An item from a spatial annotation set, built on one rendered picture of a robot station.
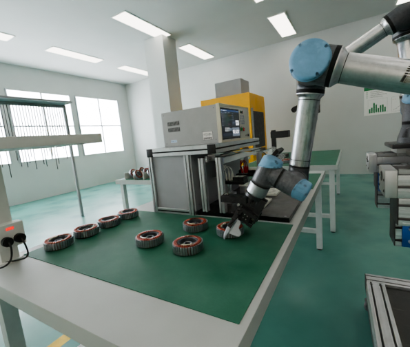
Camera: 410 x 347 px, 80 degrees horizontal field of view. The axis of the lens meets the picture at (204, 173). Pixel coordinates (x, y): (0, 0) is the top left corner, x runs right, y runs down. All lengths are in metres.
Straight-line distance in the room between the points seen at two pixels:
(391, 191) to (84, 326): 0.94
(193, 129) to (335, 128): 5.43
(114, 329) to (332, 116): 6.30
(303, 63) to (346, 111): 5.78
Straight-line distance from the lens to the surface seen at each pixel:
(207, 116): 1.34
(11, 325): 1.32
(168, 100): 5.38
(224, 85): 5.57
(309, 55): 0.83
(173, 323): 0.64
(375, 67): 0.85
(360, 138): 6.59
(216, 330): 0.61
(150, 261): 0.90
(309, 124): 0.97
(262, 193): 0.91
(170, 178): 1.36
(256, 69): 7.08
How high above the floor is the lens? 1.15
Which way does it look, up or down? 8 degrees down
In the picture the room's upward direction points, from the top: 5 degrees counter-clockwise
